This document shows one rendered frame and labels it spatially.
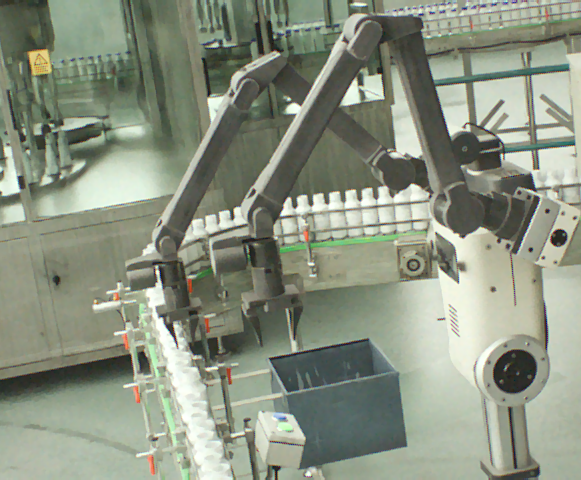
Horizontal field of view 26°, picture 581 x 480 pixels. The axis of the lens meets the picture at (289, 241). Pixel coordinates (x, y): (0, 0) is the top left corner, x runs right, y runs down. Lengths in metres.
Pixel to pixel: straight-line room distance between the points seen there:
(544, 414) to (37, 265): 2.54
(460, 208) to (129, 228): 4.02
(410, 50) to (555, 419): 3.25
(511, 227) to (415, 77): 0.34
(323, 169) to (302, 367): 4.73
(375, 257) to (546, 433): 1.15
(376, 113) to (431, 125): 5.99
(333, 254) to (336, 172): 3.76
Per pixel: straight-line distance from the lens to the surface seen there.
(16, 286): 6.28
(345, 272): 4.58
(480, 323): 2.60
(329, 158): 8.28
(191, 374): 2.84
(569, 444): 5.14
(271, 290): 2.30
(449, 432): 5.31
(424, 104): 2.32
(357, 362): 3.67
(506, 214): 2.39
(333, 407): 3.37
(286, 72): 2.69
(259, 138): 8.17
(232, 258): 2.28
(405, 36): 2.29
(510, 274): 2.58
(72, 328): 6.34
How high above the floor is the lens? 2.16
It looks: 15 degrees down
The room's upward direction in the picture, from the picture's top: 8 degrees counter-clockwise
